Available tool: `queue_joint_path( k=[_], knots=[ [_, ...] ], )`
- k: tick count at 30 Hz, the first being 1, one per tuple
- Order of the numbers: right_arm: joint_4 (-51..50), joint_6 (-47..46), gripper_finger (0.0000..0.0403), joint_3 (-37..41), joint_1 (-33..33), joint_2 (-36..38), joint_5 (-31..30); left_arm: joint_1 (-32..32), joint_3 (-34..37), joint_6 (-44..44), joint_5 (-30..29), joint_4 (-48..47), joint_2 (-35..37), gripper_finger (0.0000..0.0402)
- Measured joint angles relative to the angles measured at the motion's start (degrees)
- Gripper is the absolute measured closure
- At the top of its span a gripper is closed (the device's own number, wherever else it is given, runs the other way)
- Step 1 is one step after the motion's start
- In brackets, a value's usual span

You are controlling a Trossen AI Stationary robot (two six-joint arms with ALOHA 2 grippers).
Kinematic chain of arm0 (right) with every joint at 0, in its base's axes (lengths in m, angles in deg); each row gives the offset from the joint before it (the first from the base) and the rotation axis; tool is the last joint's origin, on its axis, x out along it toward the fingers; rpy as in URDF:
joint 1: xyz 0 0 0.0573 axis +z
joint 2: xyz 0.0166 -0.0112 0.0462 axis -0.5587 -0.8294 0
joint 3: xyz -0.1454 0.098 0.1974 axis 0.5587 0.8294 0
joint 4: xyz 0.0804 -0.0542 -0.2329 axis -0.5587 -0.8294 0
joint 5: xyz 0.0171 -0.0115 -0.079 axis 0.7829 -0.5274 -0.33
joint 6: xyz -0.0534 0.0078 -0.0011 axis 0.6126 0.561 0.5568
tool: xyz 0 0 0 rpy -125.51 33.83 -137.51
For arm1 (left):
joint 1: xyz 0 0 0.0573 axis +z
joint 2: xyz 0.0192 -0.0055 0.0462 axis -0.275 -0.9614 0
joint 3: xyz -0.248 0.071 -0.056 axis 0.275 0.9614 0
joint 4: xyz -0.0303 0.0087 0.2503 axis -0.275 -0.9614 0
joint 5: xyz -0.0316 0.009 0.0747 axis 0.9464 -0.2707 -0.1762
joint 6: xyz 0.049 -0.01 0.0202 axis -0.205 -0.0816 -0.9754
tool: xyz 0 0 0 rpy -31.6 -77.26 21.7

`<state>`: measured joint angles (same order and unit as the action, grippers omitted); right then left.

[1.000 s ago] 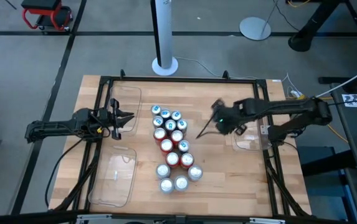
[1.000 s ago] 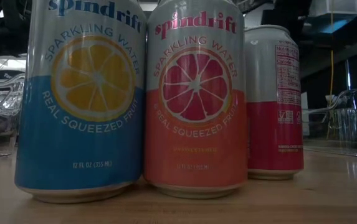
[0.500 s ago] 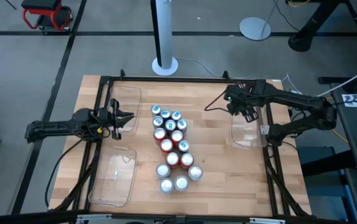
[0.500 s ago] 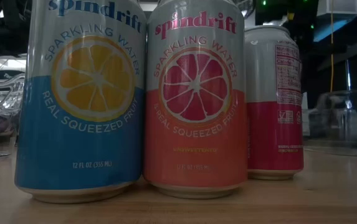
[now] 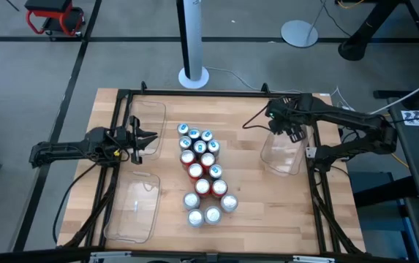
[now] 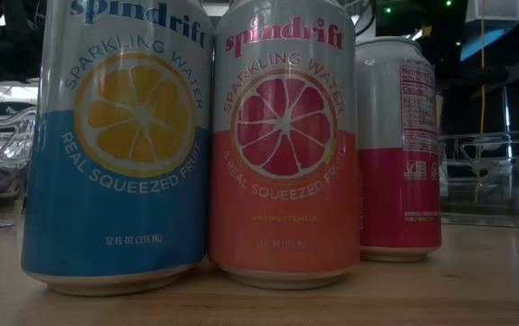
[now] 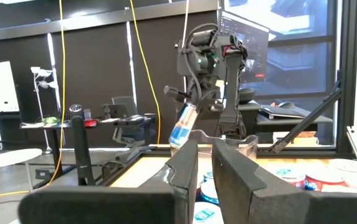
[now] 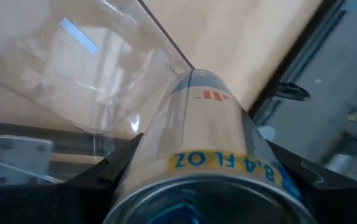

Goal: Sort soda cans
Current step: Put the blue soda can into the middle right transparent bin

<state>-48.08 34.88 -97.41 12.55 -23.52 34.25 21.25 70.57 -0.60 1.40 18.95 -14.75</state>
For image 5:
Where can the Spindrift grapefruit can orange label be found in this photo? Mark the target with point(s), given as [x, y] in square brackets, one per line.
[213, 215]

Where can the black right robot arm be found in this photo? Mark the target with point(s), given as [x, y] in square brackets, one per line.
[348, 118]

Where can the red Fanta soda can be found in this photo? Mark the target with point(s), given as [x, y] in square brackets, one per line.
[187, 158]
[195, 170]
[207, 159]
[202, 186]
[219, 187]

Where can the Spindrift sparkling water can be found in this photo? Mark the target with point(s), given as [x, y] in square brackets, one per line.
[191, 200]

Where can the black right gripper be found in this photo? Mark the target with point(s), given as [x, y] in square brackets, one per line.
[282, 117]

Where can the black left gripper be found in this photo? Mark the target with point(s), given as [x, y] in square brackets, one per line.
[125, 139]

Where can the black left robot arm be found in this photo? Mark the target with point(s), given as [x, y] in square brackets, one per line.
[66, 149]

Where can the clear plastic bin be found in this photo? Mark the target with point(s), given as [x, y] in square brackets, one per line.
[150, 113]
[132, 208]
[278, 157]

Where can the black floor stand frame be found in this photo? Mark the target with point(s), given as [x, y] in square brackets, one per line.
[355, 49]

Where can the silver metal bracket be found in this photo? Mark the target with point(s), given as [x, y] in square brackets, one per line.
[110, 255]
[313, 259]

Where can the black aluminium table frame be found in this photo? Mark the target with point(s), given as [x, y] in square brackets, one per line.
[231, 93]

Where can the Spindrift can pink label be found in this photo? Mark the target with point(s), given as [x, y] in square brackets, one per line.
[229, 202]

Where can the Spindrift lemon can blue label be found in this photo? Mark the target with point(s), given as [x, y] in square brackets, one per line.
[195, 217]

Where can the grey round base pole stand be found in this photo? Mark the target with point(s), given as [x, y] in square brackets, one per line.
[298, 33]

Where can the red black rolling stool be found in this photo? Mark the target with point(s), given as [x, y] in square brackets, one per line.
[46, 4]

